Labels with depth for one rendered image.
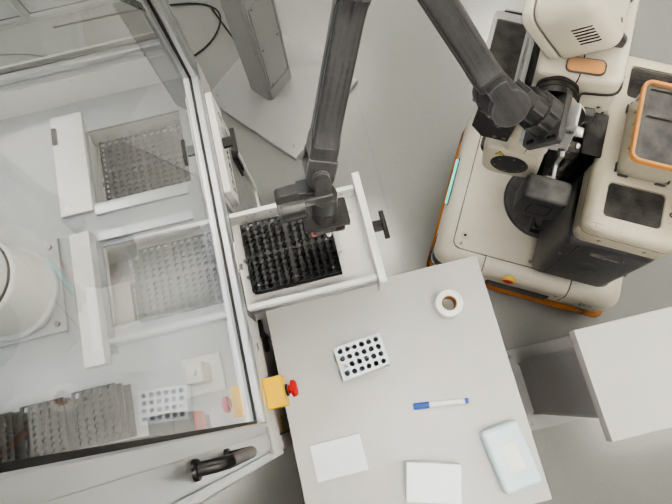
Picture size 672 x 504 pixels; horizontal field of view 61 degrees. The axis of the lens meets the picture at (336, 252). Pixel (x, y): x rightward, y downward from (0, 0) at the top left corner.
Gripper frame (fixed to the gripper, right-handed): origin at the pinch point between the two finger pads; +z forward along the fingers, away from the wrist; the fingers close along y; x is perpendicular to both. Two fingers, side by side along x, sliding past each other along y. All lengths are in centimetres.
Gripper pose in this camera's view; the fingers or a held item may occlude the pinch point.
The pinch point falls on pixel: (326, 229)
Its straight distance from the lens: 134.8
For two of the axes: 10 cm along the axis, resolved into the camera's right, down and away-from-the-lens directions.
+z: 0.2, 3.2, 9.5
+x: -2.2, -9.2, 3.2
